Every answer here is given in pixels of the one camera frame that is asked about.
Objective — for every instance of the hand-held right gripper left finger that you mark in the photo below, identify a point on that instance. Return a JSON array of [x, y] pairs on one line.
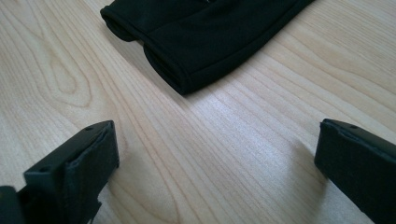
[[68, 174]]

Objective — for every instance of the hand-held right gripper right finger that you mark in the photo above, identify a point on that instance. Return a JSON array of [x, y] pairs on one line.
[[358, 161]]

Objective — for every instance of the black glove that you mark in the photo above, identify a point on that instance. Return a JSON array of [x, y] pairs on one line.
[[130, 18], [211, 43]]

